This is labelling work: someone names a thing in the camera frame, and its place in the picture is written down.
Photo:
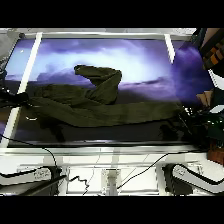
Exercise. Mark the olive green pants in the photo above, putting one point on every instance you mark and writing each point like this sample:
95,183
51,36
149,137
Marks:
100,113

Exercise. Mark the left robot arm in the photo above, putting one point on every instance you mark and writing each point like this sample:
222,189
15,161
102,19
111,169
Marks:
39,174

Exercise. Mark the heap of clothes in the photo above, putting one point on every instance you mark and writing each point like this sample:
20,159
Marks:
213,50

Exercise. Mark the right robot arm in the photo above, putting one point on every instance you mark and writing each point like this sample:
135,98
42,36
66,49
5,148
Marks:
194,177

